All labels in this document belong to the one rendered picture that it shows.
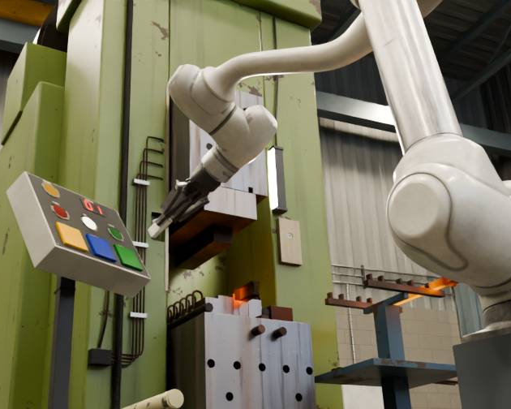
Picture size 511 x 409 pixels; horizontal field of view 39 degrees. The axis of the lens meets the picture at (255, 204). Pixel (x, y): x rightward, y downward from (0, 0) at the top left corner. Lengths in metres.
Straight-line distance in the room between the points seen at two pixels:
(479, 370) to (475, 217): 0.27
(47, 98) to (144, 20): 0.52
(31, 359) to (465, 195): 1.84
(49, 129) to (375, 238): 8.01
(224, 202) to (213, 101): 0.69
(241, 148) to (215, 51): 1.11
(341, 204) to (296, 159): 7.59
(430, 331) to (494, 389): 9.37
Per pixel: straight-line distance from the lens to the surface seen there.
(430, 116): 1.20
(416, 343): 10.35
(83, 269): 1.84
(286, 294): 2.55
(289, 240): 2.60
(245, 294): 2.23
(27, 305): 2.62
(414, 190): 1.06
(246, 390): 2.14
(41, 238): 1.79
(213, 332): 2.12
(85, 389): 2.16
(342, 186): 10.53
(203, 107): 1.74
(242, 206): 2.39
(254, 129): 1.77
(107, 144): 2.43
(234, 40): 2.93
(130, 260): 1.94
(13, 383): 2.56
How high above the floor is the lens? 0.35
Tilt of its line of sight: 24 degrees up
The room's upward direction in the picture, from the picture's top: 3 degrees counter-clockwise
